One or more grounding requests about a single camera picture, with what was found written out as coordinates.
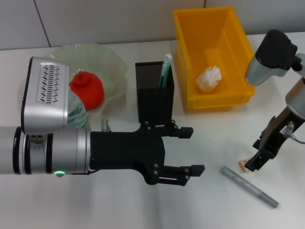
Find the white paper ball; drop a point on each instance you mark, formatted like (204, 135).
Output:
(209, 80)

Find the silver wrist plug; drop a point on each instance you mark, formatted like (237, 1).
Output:
(289, 128)
(104, 125)

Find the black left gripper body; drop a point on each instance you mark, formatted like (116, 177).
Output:
(124, 150)

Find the green glass fruit plate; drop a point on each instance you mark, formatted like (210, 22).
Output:
(107, 69)

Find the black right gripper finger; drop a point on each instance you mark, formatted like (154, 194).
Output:
(258, 143)
(258, 161)

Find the yellow plastic bin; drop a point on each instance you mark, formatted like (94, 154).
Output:
(202, 47)

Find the silver right wrist plug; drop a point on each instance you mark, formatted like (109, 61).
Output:
(289, 128)

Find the grey marker pen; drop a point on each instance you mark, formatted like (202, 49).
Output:
(245, 186)

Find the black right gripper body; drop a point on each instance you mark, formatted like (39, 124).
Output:
(278, 133)

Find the beige eraser with barcode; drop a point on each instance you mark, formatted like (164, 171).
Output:
(241, 165)

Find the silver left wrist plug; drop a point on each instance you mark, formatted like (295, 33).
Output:
(104, 125)

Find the green pen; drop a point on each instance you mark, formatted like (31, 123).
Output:
(165, 71)

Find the black mesh pen holder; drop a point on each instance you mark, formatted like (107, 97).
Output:
(155, 105)

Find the clear bottle with green label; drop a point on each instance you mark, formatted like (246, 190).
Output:
(78, 112)

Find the orange toy fruit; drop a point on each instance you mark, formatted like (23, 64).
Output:
(90, 90)

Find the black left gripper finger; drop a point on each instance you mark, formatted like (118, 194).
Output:
(197, 169)
(186, 132)

